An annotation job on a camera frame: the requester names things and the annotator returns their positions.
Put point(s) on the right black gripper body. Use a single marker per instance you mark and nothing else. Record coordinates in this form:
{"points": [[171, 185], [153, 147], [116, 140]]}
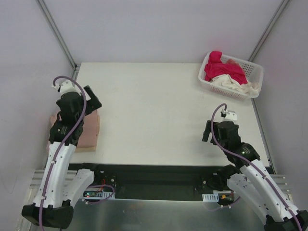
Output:
{"points": [[211, 131]]}

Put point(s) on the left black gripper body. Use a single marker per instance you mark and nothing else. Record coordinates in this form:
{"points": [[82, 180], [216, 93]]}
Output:
{"points": [[89, 102]]}

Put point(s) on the dusty pink printed t shirt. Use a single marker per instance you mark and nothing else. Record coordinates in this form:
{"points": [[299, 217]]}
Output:
{"points": [[91, 127]]}

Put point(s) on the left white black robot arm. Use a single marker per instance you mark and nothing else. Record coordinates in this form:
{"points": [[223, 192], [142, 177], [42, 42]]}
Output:
{"points": [[53, 206]]}

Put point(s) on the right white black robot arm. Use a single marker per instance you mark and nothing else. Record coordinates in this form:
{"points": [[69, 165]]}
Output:
{"points": [[247, 176]]}

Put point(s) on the folded beige t shirt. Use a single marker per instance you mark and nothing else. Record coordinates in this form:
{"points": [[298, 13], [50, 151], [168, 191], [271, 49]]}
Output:
{"points": [[84, 149]]}

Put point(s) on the cream white t shirt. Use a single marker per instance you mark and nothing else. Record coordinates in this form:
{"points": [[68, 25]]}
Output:
{"points": [[225, 80]]}

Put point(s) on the crimson red t shirt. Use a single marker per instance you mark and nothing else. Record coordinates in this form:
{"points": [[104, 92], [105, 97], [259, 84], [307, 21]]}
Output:
{"points": [[215, 67]]}

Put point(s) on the white plastic laundry basket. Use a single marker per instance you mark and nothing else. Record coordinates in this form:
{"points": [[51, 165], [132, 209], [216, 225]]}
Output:
{"points": [[254, 73]]}

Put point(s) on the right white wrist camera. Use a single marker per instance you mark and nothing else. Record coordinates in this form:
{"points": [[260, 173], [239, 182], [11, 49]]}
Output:
{"points": [[228, 115]]}

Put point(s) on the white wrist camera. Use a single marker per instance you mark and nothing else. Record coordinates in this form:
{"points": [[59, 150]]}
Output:
{"points": [[65, 87], [228, 115]]}

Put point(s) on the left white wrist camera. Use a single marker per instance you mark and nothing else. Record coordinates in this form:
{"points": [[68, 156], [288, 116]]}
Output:
{"points": [[65, 87]]}

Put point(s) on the right white slotted cable duct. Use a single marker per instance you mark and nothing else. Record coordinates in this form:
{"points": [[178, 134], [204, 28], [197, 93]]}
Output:
{"points": [[214, 197]]}

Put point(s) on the white slotted cable duct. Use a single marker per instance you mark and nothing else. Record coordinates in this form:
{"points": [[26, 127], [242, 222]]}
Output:
{"points": [[214, 197], [96, 195]]}

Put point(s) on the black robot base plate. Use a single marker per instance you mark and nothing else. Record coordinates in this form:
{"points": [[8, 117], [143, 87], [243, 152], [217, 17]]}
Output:
{"points": [[151, 182]]}

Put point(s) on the left white slotted cable duct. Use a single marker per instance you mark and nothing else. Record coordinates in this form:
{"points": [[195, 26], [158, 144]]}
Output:
{"points": [[96, 195]]}

